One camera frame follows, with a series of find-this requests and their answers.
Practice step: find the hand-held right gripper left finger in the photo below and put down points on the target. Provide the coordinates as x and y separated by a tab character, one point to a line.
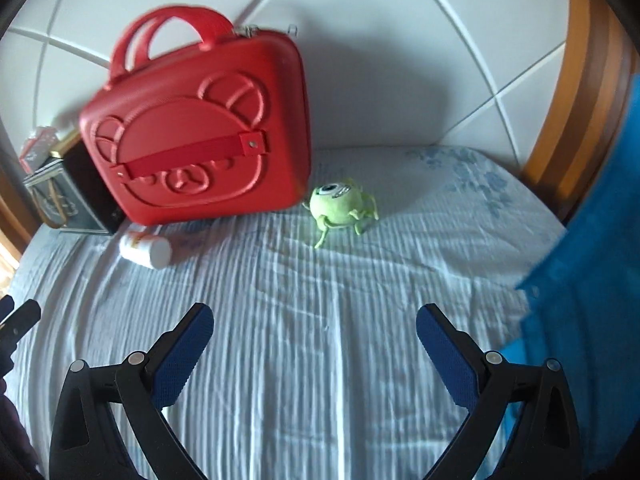
180	360

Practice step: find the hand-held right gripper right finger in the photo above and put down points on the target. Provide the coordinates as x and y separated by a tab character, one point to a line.
450	360

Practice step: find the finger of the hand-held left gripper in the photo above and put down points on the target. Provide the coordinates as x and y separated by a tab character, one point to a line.
5	307
22	322

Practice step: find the blue plastic crate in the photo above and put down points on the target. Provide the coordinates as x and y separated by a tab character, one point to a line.
590	285

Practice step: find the person's dark clothing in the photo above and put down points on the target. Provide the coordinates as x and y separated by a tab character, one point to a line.
12	435

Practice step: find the white plastic bottle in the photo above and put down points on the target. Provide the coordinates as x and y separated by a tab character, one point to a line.
147	250

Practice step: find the grey patterned box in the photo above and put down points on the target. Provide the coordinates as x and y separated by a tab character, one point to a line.
55	200

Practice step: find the white crinkled bed sheet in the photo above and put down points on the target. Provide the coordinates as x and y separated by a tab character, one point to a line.
320	310

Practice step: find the black box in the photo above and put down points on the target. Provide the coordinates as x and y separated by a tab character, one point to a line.
92	190

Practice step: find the green one-eyed plush toy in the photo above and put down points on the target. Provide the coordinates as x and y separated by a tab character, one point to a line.
337	205

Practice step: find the red hard-shell carry case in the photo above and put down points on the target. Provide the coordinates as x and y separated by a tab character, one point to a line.
200	125

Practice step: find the white padded headboard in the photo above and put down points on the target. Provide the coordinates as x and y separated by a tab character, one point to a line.
400	60

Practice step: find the wooden bed frame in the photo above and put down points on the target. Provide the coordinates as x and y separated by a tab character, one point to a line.
575	110

